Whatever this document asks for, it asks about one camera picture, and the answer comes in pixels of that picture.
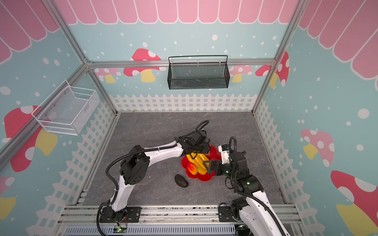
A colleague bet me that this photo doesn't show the red flower-shaped fruit bowl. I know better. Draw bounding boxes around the red flower-shaped fruit bowl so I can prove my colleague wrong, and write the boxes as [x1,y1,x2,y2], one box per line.
[181,146,221,182]

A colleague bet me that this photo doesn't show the red yellow fake mango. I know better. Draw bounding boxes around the red yellow fake mango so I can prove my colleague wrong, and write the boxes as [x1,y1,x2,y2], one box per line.
[187,163,198,176]

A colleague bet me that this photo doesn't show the dark fake avocado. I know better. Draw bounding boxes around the dark fake avocado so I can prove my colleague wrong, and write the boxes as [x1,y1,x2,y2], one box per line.
[174,174,189,188]

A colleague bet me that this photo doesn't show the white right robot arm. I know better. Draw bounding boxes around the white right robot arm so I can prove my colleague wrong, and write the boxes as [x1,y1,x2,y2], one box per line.
[204,136,289,236]

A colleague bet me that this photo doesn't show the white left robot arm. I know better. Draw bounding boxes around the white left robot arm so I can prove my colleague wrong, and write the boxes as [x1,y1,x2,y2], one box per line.
[96,120,211,226]

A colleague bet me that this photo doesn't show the yellow fake banana bunch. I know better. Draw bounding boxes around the yellow fake banana bunch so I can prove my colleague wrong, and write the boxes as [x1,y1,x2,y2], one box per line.
[186,153,209,175]

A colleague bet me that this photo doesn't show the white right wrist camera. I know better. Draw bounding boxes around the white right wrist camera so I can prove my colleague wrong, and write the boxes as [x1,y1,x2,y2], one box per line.
[218,144,230,164]

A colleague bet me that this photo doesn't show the black wire mesh basket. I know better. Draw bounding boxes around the black wire mesh basket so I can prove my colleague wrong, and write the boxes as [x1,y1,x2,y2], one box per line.
[167,55,230,89]

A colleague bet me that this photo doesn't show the white wire mesh basket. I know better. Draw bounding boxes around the white wire mesh basket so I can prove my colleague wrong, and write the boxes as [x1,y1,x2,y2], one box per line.
[31,81,100,136]

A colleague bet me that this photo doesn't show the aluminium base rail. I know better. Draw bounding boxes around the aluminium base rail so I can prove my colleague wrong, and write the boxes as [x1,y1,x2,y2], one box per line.
[53,203,305,236]

